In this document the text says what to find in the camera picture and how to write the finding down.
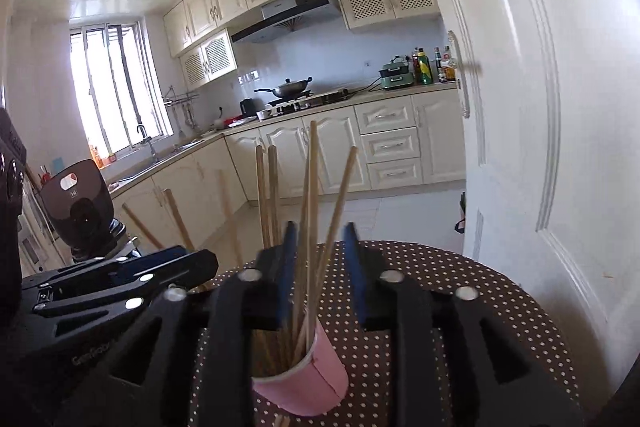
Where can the pink paper cup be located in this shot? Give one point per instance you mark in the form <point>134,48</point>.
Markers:
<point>315,382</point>

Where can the green bottle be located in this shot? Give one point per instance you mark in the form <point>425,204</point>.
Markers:
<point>425,69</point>

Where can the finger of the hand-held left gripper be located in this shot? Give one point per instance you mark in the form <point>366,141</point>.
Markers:
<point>195,264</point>
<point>150,264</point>

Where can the brown polka dot tablecloth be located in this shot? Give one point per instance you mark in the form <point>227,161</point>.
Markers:
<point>475,297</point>

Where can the metal sink faucet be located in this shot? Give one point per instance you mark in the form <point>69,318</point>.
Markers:
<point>147,142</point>

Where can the kitchen window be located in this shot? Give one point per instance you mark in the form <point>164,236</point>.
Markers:
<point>115,92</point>

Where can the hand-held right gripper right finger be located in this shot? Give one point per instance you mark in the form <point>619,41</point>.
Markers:
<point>355,277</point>

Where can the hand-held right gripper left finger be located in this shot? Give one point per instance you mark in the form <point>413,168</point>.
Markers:
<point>287,277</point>

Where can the green countertop appliance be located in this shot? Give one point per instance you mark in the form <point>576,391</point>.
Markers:
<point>396,77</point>

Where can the cream lower kitchen cabinets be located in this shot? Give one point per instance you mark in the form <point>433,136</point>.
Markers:
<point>320,147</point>

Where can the range hood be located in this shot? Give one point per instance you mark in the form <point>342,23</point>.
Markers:
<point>290,19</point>

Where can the black wok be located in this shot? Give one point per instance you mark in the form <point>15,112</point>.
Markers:
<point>290,88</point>

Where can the black electric kettle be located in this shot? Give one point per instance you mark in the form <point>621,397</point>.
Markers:
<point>246,108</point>

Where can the white panelled door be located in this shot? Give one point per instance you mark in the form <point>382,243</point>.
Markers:
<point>525,107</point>

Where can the bundle of wooden chopsticks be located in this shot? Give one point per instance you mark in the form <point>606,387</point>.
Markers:
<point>312,207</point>

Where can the gas stove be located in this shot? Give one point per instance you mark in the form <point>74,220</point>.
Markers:
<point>315,99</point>

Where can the wall utensil rail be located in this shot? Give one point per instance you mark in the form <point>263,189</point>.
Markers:
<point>180,99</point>

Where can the amber bottle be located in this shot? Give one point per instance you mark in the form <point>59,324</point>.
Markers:
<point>450,68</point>

